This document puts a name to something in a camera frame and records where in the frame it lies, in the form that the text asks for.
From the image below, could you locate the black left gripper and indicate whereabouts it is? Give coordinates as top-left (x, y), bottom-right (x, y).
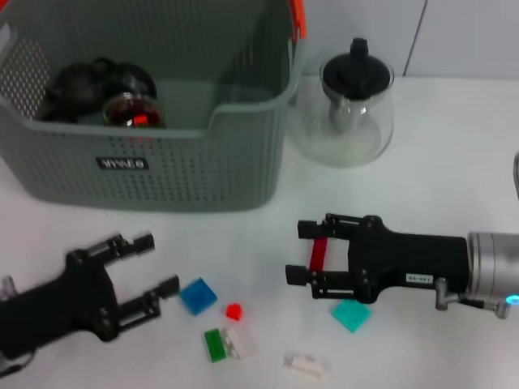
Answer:
top-left (0, 232), bottom-right (181, 361)

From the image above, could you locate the blue square brick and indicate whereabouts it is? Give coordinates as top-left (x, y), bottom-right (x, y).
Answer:
top-left (178, 277), bottom-right (219, 316)

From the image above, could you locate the teal square brick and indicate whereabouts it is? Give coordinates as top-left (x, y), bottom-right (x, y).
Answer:
top-left (331, 299), bottom-right (372, 334)

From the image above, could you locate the right gripper cable with connector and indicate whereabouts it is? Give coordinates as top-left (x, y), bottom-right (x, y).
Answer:
top-left (434, 278), bottom-right (511, 320)

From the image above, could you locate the dark red long brick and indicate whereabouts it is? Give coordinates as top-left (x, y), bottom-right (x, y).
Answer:
top-left (308, 237), bottom-right (328, 272)

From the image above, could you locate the dark clay teapot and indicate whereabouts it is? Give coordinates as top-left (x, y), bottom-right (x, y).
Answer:
top-left (40, 62), bottom-right (102, 125)

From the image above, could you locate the glass teacup black holder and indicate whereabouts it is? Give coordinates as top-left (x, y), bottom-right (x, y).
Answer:
top-left (91, 56), bottom-right (158, 102)
top-left (101, 92), bottom-right (167, 130)

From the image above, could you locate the orange bin handle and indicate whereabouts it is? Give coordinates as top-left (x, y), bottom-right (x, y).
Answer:
top-left (288, 0), bottom-right (308, 41)

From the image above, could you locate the green two-stud brick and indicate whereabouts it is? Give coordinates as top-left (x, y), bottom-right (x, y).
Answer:
top-left (204, 327), bottom-right (228, 363)

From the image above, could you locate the left gripper cable with connector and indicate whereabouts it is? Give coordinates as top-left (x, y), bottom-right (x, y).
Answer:
top-left (0, 275), bottom-right (36, 378)

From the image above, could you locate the grey-green perforated storage bin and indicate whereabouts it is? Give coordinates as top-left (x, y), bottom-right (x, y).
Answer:
top-left (0, 0), bottom-right (307, 212)

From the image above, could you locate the white two-stud brick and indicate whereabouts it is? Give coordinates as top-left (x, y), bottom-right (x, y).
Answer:
top-left (283, 351), bottom-right (332, 380)
top-left (223, 326), bottom-right (259, 361)

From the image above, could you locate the gripper cable with connector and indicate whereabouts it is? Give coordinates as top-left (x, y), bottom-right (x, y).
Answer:
top-left (434, 278), bottom-right (511, 320)
top-left (0, 275), bottom-right (36, 378)

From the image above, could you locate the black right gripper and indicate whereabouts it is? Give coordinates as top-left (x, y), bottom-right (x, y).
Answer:
top-left (285, 212), bottom-right (471, 305)

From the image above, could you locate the glass teapot black lid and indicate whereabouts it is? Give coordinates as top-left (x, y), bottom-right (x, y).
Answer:
top-left (299, 37), bottom-right (397, 168)

